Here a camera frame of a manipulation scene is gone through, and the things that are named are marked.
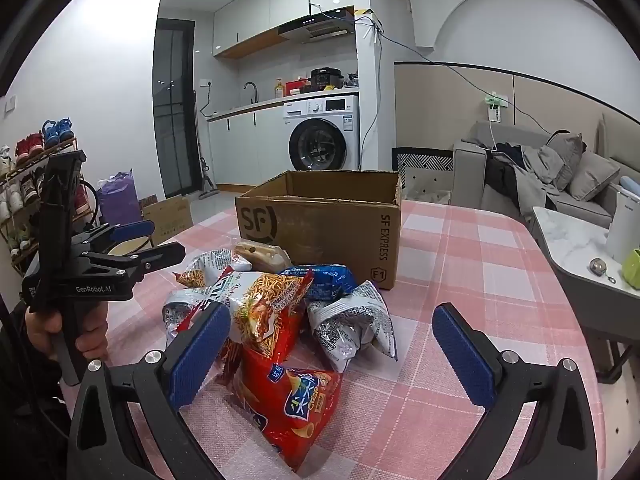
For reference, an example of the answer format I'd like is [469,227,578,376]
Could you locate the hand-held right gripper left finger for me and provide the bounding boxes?
[66,302,236,480]

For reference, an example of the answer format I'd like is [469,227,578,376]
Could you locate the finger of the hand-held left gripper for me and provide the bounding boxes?
[72,220,157,256]
[75,241,187,286]

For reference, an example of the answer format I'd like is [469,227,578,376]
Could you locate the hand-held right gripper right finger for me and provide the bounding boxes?
[431,302,598,480]

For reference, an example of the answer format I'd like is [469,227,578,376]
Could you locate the silver foil snack packet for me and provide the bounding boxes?
[306,280,398,373]
[161,287,211,341]

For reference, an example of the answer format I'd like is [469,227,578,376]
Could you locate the small orange noodle snack packet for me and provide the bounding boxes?
[172,251,253,291]

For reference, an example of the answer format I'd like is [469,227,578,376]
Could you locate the large orange noodle snack packet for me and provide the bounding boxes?
[220,269,315,361]

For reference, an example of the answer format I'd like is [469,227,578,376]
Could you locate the red chips packet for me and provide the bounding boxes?
[217,345,343,472]

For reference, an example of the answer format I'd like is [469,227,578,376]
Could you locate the clear cracker sandwich packet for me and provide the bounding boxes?
[234,240,293,273]

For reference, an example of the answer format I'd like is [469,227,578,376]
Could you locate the blue cookie packet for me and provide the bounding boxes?
[277,263,357,303]

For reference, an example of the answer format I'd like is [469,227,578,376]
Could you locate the brown cardboard box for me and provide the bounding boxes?
[235,170,402,291]

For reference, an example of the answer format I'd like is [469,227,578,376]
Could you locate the person's left forearm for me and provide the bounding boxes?
[0,305,76,480]

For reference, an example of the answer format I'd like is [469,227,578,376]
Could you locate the person's left hand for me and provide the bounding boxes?
[25,304,110,361]

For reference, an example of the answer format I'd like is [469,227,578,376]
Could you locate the purple bag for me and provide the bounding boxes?
[96,170,142,226]

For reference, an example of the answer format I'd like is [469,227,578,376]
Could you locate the floor cardboard box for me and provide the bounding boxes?
[141,195,195,246]

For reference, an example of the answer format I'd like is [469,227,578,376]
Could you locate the pink plaid tablecloth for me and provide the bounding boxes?
[65,199,601,480]

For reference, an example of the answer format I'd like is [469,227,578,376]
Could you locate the stick mop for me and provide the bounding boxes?
[192,90,219,198]

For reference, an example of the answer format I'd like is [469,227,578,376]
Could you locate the wooden shoe rack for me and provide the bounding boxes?
[0,137,98,276]

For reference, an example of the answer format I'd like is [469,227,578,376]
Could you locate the group of shoes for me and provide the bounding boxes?
[0,117,76,261]

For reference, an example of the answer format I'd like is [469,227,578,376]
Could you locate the black glass door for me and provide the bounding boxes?
[152,18,197,200]

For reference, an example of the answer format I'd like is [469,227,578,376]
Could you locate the white lower kitchen cabinets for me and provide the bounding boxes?
[206,100,291,192]

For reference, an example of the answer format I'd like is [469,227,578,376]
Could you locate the white kitchen cabinets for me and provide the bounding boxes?
[206,100,291,192]
[212,0,353,58]

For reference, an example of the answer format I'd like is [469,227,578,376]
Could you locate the marble coffee table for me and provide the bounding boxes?
[530,206,640,386]

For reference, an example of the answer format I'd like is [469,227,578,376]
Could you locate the metal tea infuser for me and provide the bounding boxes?
[587,257,618,286]

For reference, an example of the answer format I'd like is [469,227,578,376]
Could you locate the grey sofa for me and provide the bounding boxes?
[452,112,640,231]

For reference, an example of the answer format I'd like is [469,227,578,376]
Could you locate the green cup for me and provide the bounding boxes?
[622,249,640,288]

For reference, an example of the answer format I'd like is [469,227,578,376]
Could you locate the grey jacket pile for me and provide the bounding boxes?
[484,142,558,221]

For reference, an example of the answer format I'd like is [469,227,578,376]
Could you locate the grey sofa pillow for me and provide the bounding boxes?
[567,151,621,202]
[545,132,585,192]

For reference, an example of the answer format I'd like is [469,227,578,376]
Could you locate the white washing machine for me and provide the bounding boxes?
[283,94,361,172]

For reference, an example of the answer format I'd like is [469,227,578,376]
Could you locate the black pressure cooker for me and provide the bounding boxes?
[310,67,345,92]

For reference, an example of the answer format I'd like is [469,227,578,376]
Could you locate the white upper kitchen cabinets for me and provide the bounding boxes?
[212,0,353,58]

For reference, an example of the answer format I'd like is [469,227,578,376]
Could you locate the range hood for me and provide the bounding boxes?
[277,7,356,43]

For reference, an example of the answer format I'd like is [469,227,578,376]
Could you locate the wall socket with charger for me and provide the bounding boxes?
[482,91,511,122]

